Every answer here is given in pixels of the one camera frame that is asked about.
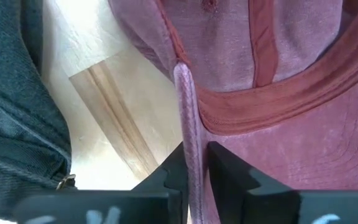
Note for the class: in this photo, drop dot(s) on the dark grey baseball cap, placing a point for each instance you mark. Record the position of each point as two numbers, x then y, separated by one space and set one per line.
11 93

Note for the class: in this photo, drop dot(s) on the maroon baseball cap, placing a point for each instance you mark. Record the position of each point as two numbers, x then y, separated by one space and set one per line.
291 155

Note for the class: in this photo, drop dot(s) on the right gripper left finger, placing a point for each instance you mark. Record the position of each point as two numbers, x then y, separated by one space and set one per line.
154 205

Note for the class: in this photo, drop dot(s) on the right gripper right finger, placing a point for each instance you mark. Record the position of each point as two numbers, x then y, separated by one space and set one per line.
259 202

